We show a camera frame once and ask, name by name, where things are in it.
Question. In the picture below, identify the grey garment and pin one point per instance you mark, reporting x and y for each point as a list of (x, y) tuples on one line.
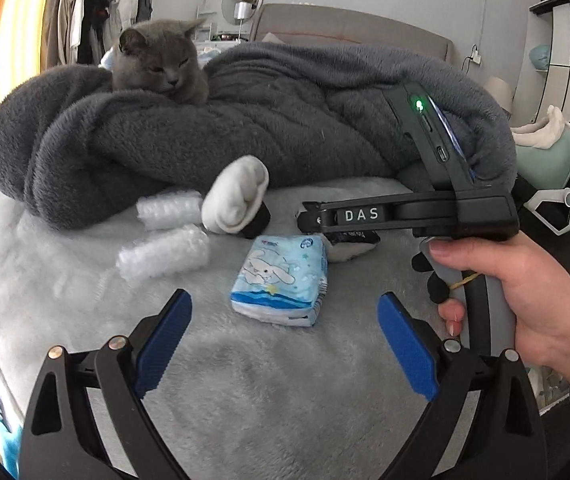
[(145, 2)]

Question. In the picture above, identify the grey cat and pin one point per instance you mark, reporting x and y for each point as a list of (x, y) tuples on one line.
[(160, 60)]

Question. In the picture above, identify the wall socket with charger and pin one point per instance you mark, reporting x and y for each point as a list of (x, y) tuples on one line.
[(475, 57)]

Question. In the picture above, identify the black snack packet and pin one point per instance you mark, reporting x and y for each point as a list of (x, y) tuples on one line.
[(352, 247)]

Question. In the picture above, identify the black curved rubber piece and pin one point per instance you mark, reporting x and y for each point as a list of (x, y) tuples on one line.
[(256, 221)]

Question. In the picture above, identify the beige coat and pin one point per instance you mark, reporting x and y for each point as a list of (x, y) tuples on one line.
[(66, 25)]

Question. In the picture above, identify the white shelf unit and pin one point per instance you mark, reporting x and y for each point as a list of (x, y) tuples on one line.
[(565, 50)]

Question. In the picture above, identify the bubble wrap roll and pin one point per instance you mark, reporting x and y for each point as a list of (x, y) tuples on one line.
[(165, 252), (170, 210)]

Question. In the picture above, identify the light blue object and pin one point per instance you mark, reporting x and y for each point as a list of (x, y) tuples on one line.
[(541, 57)]

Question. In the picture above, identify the mint green pouf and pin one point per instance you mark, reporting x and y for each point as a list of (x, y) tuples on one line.
[(550, 165)]

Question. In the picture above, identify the grey fleece blanket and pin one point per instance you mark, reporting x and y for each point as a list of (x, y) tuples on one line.
[(290, 125)]

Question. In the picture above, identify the black garment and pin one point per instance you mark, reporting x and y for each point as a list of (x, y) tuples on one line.
[(92, 15)]

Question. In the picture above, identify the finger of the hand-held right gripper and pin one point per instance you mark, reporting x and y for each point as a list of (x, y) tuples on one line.
[(360, 215)]

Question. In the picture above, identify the person's right hand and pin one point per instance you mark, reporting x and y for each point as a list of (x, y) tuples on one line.
[(550, 310)]

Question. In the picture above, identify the beige pillow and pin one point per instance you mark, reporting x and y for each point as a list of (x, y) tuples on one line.
[(271, 37)]

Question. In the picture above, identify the beige upholstered headboard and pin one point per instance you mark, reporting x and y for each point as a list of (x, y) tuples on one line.
[(355, 30)]

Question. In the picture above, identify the blue dinosaur plush toy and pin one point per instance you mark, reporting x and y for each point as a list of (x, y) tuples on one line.
[(0, 410)]

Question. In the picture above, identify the yellow curtain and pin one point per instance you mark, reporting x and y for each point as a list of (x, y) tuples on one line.
[(20, 25)]

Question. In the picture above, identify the bed with white fleece cover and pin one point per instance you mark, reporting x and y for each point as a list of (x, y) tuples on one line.
[(240, 400)]

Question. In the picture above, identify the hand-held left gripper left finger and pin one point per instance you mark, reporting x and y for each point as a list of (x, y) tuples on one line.
[(162, 345)]

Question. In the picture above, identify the blue cartoon tissue pack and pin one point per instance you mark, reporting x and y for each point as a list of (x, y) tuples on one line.
[(280, 280)]

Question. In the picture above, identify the white table lamp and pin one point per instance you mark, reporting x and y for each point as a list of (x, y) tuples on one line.
[(241, 12)]

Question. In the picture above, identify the white sock ball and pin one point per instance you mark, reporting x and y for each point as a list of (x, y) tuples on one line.
[(235, 190)]

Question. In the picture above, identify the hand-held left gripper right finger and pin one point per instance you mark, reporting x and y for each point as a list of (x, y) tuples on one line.
[(407, 350)]

